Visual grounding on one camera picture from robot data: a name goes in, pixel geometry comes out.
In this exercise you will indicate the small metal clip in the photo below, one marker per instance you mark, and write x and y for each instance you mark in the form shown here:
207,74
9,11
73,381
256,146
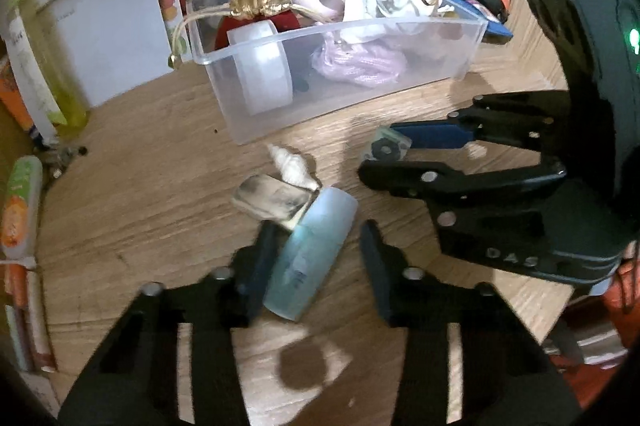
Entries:
65,159

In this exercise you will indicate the wooden desktop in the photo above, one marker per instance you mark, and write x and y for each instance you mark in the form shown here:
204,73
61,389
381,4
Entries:
150,206

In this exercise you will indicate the clear plastic storage box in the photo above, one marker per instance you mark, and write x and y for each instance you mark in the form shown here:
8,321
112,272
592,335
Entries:
350,91

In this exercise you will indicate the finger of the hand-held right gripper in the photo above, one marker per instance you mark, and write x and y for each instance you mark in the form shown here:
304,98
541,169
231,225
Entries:
415,178
430,134

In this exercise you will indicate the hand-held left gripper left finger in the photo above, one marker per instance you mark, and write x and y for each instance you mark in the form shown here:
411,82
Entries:
260,266

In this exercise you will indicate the red pouch with gold trim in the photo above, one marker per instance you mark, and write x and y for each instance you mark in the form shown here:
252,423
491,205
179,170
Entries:
255,1

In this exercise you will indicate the green and orange tube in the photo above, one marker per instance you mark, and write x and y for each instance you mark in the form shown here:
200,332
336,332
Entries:
20,206

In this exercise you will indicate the small clear packet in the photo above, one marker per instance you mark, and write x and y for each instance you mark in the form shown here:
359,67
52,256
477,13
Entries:
385,146

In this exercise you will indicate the blue zip pouch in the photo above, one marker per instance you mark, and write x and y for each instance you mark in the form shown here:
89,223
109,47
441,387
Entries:
480,14

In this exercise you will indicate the yellow-green bottle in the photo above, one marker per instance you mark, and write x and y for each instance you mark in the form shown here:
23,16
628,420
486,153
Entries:
45,71

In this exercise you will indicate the light blue bottle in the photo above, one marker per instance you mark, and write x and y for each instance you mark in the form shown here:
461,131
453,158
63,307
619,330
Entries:
310,256

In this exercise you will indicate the silver metal tin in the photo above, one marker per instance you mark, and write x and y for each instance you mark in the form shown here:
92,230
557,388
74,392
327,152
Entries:
270,201

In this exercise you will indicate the white paper sheets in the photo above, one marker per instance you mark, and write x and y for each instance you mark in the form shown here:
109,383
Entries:
115,36

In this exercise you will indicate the orange box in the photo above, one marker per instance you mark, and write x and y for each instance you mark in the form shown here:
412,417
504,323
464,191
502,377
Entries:
12,96

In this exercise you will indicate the fruit print carton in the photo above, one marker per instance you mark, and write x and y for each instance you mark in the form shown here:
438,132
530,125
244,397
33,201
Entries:
170,11

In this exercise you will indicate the white tape roll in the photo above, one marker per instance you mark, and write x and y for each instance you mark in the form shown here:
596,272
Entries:
260,66

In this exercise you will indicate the orange and white sachet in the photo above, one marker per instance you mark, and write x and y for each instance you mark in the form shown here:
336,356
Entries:
35,321

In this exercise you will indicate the white seashell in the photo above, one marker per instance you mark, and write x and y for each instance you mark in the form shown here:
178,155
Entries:
295,169

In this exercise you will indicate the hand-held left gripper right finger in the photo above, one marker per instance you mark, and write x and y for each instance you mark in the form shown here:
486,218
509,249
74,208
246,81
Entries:
375,266

